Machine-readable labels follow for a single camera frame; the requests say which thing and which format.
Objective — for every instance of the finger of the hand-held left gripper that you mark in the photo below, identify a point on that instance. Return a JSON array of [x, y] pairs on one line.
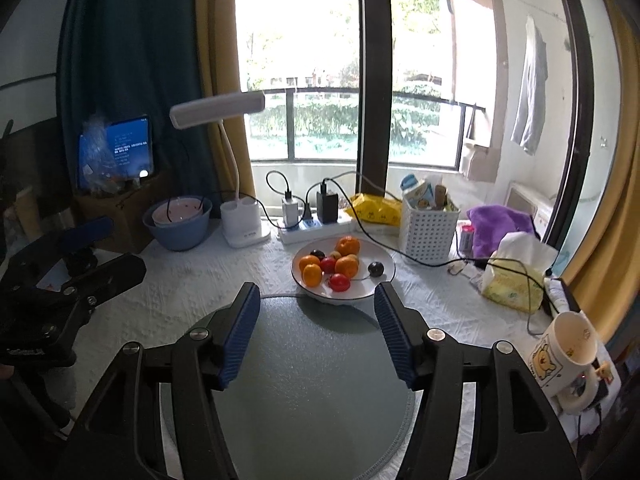
[[115, 275], [85, 232]]

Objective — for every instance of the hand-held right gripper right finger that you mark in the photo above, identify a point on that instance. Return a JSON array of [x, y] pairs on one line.
[[395, 340]]

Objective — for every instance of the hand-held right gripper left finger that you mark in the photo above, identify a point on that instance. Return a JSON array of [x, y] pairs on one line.
[[240, 340]]

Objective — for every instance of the white plate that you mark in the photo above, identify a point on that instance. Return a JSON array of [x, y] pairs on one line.
[[362, 289]]

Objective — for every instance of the large orange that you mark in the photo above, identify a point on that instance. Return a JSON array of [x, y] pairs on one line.
[[347, 246]]

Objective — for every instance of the blue bowl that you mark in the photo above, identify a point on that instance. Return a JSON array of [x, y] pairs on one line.
[[175, 237]]

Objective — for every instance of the clear plastic bag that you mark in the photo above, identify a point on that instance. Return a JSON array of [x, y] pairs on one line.
[[95, 155]]

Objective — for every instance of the grey round mat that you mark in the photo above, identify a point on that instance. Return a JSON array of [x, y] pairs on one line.
[[310, 385]]

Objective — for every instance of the white plastic packet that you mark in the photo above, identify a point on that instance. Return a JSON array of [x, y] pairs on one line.
[[465, 272]]

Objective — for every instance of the tablet with lit screen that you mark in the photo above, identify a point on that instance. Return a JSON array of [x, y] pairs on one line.
[[130, 145]]

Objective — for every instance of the white plastic basket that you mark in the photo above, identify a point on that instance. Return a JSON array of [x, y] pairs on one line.
[[427, 235]]

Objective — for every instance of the flat white box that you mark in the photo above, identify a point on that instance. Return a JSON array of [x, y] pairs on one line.
[[382, 229]]

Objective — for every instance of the white desk lamp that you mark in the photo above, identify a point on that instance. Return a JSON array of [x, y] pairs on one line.
[[242, 225]]

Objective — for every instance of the white power strip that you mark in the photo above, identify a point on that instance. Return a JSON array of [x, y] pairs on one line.
[[300, 234]]

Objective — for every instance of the yellow tissue pack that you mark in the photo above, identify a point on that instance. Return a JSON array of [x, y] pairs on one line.
[[510, 290]]

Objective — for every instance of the small red white box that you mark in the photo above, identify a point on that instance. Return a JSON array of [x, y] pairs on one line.
[[466, 236]]

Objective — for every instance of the yellow printed packet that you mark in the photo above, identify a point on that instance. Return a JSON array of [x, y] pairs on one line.
[[375, 212]]

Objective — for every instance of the white USB charger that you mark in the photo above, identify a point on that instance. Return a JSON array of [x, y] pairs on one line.
[[290, 210]]

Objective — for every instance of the black power plug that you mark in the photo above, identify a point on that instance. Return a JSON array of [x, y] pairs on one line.
[[309, 217]]

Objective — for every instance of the printed tissue pack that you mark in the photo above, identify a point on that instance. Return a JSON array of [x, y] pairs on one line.
[[422, 195]]

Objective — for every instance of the black power adapter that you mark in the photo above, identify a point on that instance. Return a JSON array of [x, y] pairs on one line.
[[326, 207]]

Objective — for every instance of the brown leather case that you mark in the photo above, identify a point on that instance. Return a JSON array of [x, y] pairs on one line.
[[440, 196]]

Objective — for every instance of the white cartoon bear mug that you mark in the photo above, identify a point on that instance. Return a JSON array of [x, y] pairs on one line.
[[550, 365]]

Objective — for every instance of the purple cloth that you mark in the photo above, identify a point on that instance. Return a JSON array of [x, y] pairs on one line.
[[500, 222]]

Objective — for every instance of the blue rolled item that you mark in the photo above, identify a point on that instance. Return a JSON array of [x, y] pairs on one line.
[[408, 181]]

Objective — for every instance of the dark teal curtain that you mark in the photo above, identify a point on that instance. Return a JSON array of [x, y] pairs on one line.
[[140, 60]]

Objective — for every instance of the balcony cardboard box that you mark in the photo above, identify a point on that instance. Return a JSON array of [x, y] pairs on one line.
[[482, 162]]

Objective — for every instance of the yellow curtain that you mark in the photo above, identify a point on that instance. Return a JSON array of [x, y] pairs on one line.
[[615, 135], [220, 60]]

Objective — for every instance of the black balcony railing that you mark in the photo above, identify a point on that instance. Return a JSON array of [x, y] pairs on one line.
[[287, 125]]

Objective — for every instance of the hanging white shirt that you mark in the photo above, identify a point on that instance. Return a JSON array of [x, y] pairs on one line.
[[530, 100]]

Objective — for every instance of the dark window frame post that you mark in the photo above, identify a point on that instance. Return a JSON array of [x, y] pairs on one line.
[[375, 85]]

